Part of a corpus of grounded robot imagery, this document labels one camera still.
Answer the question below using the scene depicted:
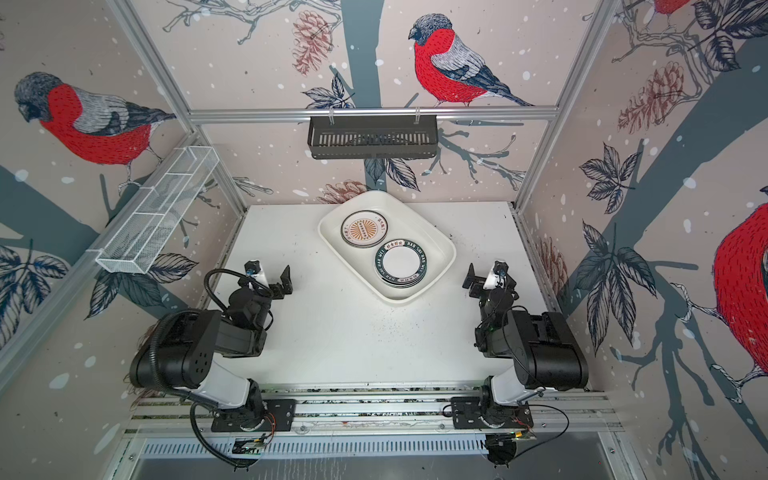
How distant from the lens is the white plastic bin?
966 millimetres

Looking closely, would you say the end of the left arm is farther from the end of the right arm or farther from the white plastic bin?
the end of the right arm

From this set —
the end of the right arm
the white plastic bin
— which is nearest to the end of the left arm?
the white plastic bin
